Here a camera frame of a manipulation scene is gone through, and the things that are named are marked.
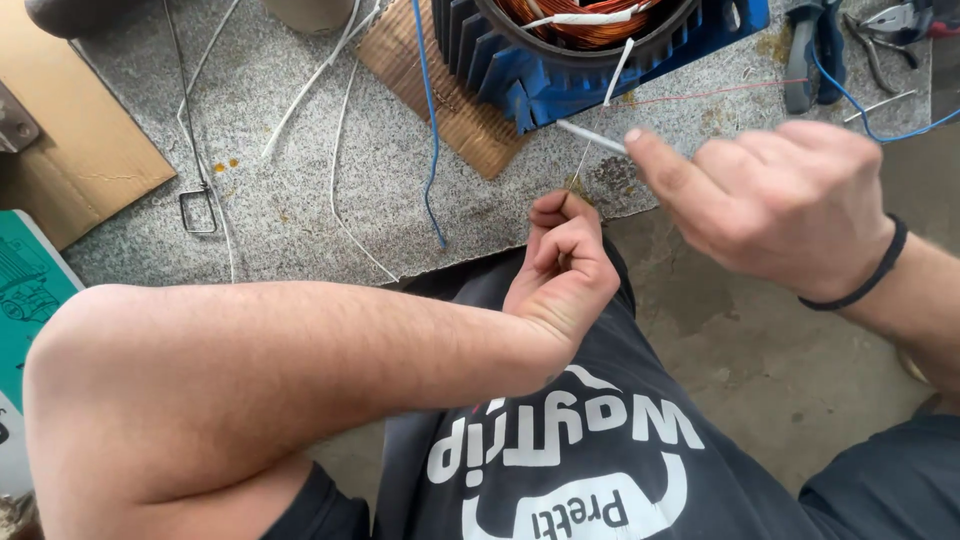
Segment person's right hand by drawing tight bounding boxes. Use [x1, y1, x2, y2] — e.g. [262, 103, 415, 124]
[624, 120, 898, 303]

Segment person's left hand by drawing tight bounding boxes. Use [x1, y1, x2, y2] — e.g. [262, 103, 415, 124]
[502, 189, 622, 363]

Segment thin bare wire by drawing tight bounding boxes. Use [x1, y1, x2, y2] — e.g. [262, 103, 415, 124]
[567, 105, 606, 193]

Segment white insulation sleeve tube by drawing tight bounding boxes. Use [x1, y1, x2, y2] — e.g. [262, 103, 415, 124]
[555, 118, 630, 156]

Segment brown corrugated cardboard piece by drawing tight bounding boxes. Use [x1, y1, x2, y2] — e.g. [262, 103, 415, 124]
[355, 0, 531, 182]

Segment blue finned motor stator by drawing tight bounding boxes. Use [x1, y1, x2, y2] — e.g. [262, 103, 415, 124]
[431, 0, 772, 137]

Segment white sleeve on winding lead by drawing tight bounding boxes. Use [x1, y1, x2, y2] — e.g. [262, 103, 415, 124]
[603, 37, 636, 108]

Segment copper motor winding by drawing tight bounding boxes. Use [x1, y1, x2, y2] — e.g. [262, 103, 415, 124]
[491, 0, 669, 51]

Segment black printed t-shirt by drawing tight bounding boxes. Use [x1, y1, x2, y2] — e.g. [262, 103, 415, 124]
[261, 238, 834, 540]

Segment grey speckled mat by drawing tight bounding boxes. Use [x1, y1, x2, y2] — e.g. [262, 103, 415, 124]
[63, 0, 936, 289]

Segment black wristband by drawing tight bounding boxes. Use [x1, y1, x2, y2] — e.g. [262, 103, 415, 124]
[797, 213, 909, 313]

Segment beige cylinder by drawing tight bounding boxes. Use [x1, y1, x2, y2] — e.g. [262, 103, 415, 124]
[261, 0, 358, 36]

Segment thin metal rod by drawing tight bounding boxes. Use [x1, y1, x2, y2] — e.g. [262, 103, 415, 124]
[843, 89, 918, 124]

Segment small metal pliers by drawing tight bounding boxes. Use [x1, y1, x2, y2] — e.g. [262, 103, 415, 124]
[843, 0, 960, 96]

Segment dark grey shorts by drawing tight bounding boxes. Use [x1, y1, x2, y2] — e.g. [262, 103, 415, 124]
[797, 414, 960, 540]

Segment flat brown cardboard sheet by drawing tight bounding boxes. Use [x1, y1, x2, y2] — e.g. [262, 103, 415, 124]
[0, 0, 178, 252]

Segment dark rounded object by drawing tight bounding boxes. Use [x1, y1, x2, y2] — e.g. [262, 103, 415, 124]
[24, 0, 160, 40]

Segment teal printed box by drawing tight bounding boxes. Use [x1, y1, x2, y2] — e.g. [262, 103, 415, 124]
[0, 209, 86, 498]

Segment grey metal part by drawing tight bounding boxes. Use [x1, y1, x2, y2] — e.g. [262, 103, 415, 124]
[0, 81, 41, 156]

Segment long blue wire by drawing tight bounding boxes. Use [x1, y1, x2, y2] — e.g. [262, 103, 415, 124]
[410, 0, 449, 250]

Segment thin white cord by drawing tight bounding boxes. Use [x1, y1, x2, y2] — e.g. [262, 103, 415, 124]
[175, 0, 243, 285]
[328, 60, 400, 284]

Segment thick white cord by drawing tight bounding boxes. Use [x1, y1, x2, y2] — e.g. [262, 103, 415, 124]
[260, 0, 385, 161]

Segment blue grey handled pliers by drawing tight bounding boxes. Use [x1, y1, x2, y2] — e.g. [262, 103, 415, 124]
[783, 0, 848, 116]

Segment curved blue wire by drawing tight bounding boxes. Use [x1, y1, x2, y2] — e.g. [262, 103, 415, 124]
[810, 41, 960, 145]

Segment metal wire hook tool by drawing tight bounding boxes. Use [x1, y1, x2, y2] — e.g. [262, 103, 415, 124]
[161, 0, 219, 236]

